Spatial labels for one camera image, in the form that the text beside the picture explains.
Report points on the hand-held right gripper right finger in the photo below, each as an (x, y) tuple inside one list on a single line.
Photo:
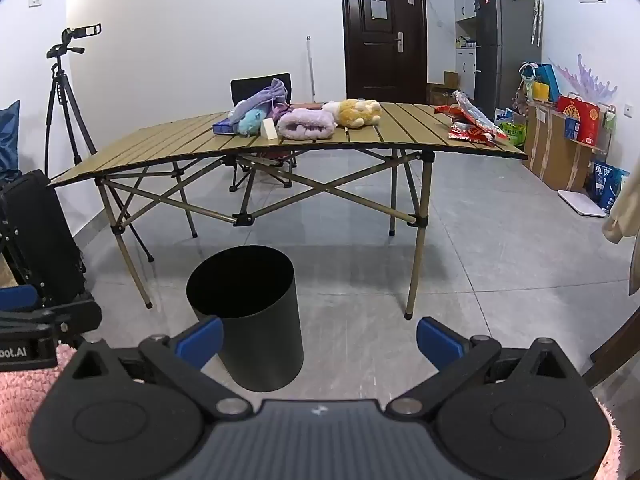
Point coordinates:
[(437, 342)]

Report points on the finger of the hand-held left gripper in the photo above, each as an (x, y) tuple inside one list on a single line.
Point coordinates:
[(80, 315)]

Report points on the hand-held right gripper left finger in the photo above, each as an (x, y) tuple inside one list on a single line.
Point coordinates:
[(202, 342)]

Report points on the black round bin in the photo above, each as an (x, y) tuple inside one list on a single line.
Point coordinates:
[(260, 340)]

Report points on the white block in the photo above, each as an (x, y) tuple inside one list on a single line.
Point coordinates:
[(269, 129)]

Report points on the lavender fluffy plush toy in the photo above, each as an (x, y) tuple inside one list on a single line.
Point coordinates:
[(305, 122)]

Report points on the yellow hamster plush toy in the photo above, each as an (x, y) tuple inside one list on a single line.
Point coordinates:
[(352, 112)]

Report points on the pink fluffy cloth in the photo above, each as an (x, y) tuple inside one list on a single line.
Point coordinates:
[(25, 400)]

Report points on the black suitcase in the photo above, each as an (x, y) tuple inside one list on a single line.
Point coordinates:
[(40, 230)]

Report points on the dark wooden chair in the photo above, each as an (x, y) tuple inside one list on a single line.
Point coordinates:
[(617, 345)]

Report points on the tan folding table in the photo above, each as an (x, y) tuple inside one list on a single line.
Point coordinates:
[(150, 145)]

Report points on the dark blue cloth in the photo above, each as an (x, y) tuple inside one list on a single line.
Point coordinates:
[(9, 140)]

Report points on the white floor scale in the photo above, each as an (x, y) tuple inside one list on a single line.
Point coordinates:
[(582, 202)]

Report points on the blue box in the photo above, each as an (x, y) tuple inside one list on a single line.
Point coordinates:
[(222, 126)]

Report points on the large taped cardboard box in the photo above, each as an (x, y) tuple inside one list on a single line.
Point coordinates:
[(550, 155)]

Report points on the green bag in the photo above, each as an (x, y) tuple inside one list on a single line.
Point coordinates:
[(514, 134)]

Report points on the cream cloth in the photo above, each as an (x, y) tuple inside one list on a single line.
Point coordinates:
[(625, 220)]

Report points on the light blue plush toy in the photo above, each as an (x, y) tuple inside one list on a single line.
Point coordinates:
[(248, 121)]

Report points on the black tripod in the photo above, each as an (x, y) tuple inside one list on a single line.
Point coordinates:
[(59, 85)]

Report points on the flat red snack packet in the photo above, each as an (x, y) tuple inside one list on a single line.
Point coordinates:
[(450, 110)]

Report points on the blue printed bag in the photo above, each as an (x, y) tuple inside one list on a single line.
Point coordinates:
[(610, 185)]

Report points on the long clear packet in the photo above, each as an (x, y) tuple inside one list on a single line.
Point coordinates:
[(475, 110)]

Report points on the open cardboard box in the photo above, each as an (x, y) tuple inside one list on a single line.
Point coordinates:
[(442, 90)]

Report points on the black folding chair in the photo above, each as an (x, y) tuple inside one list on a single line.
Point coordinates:
[(250, 90)]

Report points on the orange sausage stick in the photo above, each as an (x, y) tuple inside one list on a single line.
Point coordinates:
[(307, 106)]

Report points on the red gift box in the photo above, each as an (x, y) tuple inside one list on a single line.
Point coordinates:
[(580, 120)]

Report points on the yellow gift bag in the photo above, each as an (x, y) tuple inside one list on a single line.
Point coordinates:
[(540, 91)]

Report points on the dark brown door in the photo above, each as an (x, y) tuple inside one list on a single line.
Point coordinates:
[(365, 70)]

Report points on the blue gift bag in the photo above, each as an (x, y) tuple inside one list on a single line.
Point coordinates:
[(550, 82)]

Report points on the grey refrigerator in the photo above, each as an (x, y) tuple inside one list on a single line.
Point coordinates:
[(505, 50)]

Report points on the paper sheet on door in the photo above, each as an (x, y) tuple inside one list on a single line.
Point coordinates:
[(379, 9)]

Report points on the purple coral wall decoration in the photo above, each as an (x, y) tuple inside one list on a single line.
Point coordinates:
[(587, 80)]

